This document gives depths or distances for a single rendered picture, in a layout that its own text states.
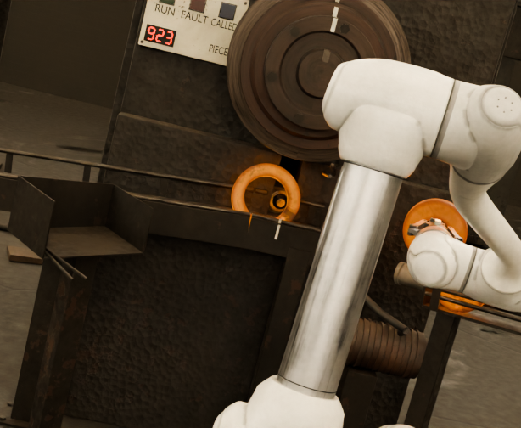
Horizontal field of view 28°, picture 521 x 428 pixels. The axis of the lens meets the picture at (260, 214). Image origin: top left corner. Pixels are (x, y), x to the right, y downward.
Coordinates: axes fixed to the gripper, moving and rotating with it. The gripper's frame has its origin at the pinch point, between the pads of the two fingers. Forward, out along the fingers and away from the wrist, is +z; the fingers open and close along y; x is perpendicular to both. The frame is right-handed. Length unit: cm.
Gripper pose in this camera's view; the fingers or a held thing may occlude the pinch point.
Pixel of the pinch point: (436, 224)
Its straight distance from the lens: 250.8
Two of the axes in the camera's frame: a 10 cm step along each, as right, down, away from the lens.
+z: 1.9, -2.1, 9.6
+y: 9.5, 2.7, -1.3
